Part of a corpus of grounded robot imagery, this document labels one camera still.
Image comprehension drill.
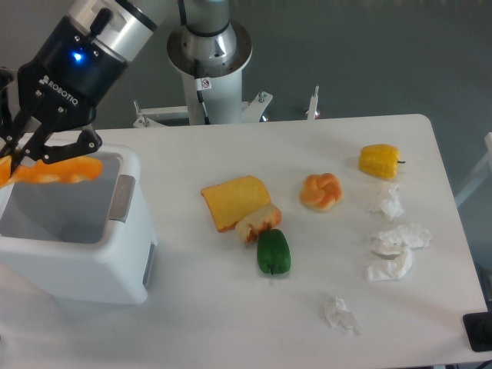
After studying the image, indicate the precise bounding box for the small crusty bread piece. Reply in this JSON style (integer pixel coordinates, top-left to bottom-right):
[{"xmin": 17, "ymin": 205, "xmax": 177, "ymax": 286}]
[{"xmin": 235, "ymin": 203, "xmax": 282, "ymax": 244}]

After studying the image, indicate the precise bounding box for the green bell pepper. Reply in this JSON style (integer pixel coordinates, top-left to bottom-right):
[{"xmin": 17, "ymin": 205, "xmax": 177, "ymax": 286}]
[{"xmin": 257, "ymin": 229, "xmax": 291, "ymax": 275}]

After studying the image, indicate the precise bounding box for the crumpled white tissue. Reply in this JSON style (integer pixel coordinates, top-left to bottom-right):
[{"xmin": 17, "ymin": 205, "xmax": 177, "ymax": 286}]
[
  {"xmin": 364, "ymin": 248, "xmax": 413, "ymax": 282},
  {"xmin": 367, "ymin": 183, "xmax": 404, "ymax": 222},
  {"xmin": 367, "ymin": 223, "xmax": 432, "ymax": 257}
]

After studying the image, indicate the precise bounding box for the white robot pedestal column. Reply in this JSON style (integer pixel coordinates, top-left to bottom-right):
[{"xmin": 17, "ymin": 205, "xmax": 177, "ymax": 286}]
[{"xmin": 167, "ymin": 20, "xmax": 252, "ymax": 125}]

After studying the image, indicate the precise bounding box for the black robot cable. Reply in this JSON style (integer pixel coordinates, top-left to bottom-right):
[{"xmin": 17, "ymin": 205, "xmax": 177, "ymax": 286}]
[{"xmin": 194, "ymin": 59, "xmax": 211, "ymax": 125}]

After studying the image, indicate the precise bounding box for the white furniture edge right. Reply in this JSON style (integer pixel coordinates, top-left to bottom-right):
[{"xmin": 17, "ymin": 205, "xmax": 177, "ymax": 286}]
[{"xmin": 454, "ymin": 132, "xmax": 491, "ymax": 208}]

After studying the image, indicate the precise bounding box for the round knotted bread roll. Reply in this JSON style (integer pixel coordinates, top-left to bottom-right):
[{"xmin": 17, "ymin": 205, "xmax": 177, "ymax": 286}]
[{"xmin": 299, "ymin": 173, "xmax": 344, "ymax": 212}]

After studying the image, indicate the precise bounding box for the yellow toast slice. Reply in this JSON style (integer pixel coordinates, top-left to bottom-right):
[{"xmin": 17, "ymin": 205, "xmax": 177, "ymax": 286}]
[{"xmin": 201, "ymin": 175, "xmax": 271, "ymax": 233}]

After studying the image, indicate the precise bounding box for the crumpled white tissue upper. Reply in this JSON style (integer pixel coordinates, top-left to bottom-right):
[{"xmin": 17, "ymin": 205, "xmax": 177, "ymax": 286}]
[{"xmin": 367, "ymin": 183, "xmax": 404, "ymax": 222}]

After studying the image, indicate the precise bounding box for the small crumpled tissue front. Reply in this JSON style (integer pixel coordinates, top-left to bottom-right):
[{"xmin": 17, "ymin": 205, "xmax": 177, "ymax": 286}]
[{"xmin": 322, "ymin": 296, "xmax": 360, "ymax": 334}]

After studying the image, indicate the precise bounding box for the crumpled white tissue lower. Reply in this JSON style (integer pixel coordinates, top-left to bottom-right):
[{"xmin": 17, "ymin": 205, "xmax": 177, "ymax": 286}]
[{"xmin": 364, "ymin": 248, "xmax": 413, "ymax": 282}]

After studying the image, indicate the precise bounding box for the white metal base frame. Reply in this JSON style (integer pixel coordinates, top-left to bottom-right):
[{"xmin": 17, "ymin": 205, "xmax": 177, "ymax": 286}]
[{"xmin": 133, "ymin": 85, "xmax": 321, "ymax": 128}]

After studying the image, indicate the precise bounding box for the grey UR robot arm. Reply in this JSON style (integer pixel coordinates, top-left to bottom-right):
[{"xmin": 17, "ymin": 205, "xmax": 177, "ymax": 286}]
[{"xmin": 1, "ymin": 1, "xmax": 240, "ymax": 182}]

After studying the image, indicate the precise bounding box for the yellow bell pepper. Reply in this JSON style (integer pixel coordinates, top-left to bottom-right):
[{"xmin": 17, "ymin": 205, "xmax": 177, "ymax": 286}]
[{"xmin": 358, "ymin": 144, "xmax": 405, "ymax": 180}]

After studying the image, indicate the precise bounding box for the black device table corner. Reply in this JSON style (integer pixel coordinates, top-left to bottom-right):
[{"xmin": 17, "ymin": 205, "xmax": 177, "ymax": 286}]
[{"xmin": 463, "ymin": 312, "xmax": 492, "ymax": 352}]

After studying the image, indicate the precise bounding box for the crumpled white tissue middle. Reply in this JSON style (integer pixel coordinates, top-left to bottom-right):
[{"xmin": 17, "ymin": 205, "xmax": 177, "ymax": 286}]
[{"xmin": 367, "ymin": 223, "xmax": 432, "ymax": 257}]

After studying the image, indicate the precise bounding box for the white trash can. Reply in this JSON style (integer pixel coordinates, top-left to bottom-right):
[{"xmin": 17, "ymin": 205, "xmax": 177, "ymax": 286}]
[{"xmin": 1, "ymin": 144, "xmax": 158, "ymax": 304}]

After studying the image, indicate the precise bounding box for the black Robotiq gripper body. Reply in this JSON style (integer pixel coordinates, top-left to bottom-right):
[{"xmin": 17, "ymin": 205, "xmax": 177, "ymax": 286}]
[{"xmin": 18, "ymin": 15, "xmax": 128, "ymax": 132}]

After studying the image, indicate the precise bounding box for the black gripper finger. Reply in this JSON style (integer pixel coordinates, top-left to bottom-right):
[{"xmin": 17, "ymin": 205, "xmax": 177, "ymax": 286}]
[
  {"xmin": 10, "ymin": 128, "xmax": 102, "ymax": 175},
  {"xmin": 1, "ymin": 67, "xmax": 28, "ymax": 158}
]

